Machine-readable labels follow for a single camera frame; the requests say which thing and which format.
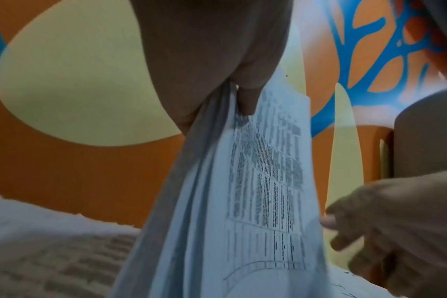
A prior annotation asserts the person's left hand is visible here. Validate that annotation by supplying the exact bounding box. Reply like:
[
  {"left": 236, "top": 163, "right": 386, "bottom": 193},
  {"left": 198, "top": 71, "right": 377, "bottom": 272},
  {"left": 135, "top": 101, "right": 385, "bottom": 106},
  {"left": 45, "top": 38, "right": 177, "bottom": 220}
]
[{"left": 129, "top": 0, "right": 294, "bottom": 136}]

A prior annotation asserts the person's right hand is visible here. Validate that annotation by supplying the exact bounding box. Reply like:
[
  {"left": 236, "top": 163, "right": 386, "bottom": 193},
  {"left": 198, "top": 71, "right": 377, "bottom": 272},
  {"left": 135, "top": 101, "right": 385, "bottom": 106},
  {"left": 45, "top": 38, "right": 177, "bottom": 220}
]
[{"left": 324, "top": 168, "right": 447, "bottom": 298}]

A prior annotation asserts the gathered paper stack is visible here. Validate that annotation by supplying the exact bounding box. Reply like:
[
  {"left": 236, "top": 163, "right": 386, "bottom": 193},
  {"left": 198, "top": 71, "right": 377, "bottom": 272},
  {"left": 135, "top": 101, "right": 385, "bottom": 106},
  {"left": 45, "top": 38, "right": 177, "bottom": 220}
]
[{"left": 109, "top": 62, "right": 330, "bottom": 298}]

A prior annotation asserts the printed sheets spread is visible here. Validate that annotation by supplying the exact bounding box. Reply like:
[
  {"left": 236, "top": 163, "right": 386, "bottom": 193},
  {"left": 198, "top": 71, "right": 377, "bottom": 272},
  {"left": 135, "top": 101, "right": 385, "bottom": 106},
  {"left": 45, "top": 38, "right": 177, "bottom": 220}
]
[{"left": 0, "top": 192, "right": 394, "bottom": 298}]

